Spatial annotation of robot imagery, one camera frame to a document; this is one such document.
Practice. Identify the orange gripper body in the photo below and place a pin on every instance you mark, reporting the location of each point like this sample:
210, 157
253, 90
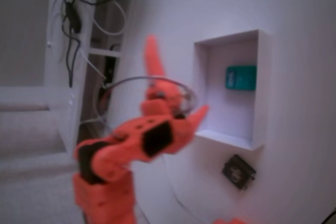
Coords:
160, 97

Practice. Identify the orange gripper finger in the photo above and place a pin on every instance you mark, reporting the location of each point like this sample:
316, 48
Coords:
153, 58
198, 117

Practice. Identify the teal green cube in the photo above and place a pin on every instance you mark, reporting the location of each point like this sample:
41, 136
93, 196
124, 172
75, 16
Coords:
241, 77

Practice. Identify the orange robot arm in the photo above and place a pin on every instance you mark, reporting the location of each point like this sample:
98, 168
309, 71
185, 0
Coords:
105, 197

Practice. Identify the white cardboard box bin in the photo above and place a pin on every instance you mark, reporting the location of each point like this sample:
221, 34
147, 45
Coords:
231, 113

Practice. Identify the small black box brown lid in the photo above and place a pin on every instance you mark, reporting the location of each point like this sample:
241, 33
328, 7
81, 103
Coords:
238, 172

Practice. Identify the white furniture frame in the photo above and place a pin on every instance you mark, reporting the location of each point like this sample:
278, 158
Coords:
56, 51

